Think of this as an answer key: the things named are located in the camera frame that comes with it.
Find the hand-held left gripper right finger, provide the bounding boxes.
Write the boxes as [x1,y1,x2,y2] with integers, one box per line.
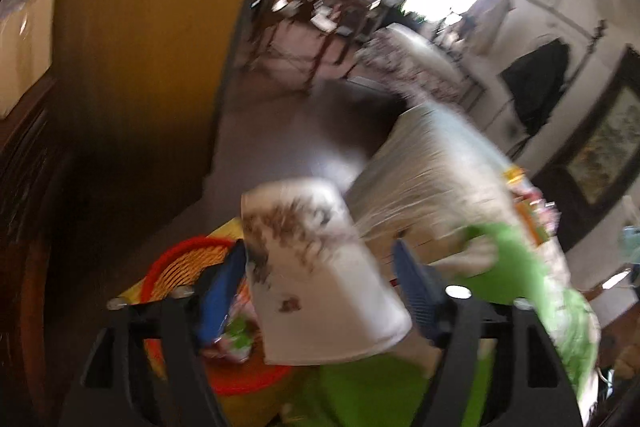
[392,239,586,427]

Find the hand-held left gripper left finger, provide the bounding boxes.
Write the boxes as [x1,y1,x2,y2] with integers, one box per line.
[60,239,248,427]

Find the green snack bag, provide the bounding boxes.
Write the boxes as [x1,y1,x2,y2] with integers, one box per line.
[225,314,256,360]

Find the red wicker basket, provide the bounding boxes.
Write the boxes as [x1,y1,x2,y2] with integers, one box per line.
[140,234,293,395]

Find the white paper cup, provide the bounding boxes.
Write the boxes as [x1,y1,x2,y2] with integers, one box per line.
[240,178,413,367]

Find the orange snack packet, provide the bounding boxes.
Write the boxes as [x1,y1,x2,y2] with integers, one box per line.
[517,199,553,247]

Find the folded floral quilt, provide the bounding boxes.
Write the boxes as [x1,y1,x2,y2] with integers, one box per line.
[357,29,481,108]

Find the dark framed painting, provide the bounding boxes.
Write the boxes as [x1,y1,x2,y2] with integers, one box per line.
[530,47,640,253]

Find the black coat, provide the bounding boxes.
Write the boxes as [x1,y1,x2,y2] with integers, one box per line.
[501,41,571,132]

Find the white pillow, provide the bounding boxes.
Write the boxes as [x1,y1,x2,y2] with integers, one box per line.
[387,23,451,62]

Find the wooden cabinet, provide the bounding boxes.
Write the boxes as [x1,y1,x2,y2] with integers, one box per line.
[40,0,271,208]

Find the beige hanging garment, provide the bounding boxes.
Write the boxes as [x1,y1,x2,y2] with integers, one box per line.
[470,0,526,52]

